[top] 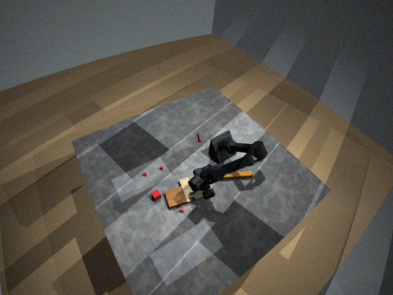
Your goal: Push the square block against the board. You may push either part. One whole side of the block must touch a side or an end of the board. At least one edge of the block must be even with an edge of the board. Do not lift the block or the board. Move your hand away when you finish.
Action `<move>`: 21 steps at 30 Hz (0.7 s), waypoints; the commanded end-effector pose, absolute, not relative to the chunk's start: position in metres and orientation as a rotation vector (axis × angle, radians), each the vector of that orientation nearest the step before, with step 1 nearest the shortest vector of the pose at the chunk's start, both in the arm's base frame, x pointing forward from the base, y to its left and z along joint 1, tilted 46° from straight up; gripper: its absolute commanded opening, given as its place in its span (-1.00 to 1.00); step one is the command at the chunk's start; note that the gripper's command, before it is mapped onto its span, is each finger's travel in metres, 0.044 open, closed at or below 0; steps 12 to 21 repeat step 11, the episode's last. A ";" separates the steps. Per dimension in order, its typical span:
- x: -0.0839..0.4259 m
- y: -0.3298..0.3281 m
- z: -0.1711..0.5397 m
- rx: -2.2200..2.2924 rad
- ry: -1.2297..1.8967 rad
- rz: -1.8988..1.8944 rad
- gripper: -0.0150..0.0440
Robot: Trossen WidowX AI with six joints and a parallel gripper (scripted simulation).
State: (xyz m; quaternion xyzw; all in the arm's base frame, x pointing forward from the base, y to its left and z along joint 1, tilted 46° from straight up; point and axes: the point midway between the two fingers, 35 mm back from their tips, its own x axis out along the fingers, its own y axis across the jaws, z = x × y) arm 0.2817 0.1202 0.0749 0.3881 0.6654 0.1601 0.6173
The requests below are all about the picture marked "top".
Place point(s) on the orange square block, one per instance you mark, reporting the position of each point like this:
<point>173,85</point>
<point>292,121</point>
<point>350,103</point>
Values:
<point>175,197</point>

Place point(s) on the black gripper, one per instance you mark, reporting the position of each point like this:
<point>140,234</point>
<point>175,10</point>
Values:
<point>207,192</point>

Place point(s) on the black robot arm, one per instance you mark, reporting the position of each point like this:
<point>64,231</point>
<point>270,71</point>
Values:
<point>217,172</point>

